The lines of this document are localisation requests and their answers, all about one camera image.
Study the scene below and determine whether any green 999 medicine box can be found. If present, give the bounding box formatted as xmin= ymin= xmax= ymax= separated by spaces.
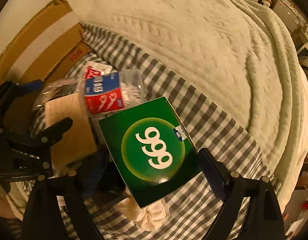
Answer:
xmin=99 ymin=96 xmax=201 ymax=207

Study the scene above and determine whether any clear jar red blue label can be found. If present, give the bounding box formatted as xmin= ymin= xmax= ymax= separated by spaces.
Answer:
xmin=79 ymin=69 xmax=145 ymax=119

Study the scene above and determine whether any tan printed paper box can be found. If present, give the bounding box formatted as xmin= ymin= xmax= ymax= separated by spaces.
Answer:
xmin=44 ymin=93 xmax=97 ymax=166

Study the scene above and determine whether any crumpled white tissue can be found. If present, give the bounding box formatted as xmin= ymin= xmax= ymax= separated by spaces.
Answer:
xmin=114 ymin=187 xmax=170 ymax=231

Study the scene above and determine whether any clear plastic bag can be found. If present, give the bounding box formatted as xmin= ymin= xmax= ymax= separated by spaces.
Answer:
xmin=32 ymin=77 xmax=79 ymax=111

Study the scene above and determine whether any brown cardboard box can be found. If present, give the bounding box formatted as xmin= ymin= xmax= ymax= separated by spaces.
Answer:
xmin=0 ymin=0 xmax=90 ymax=85

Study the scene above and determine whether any white red sachet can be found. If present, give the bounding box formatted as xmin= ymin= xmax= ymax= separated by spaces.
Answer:
xmin=82 ymin=61 xmax=113 ymax=80

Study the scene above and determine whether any cream knitted blanket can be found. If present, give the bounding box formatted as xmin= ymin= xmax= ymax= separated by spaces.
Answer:
xmin=67 ymin=0 xmax=308 ymax=209

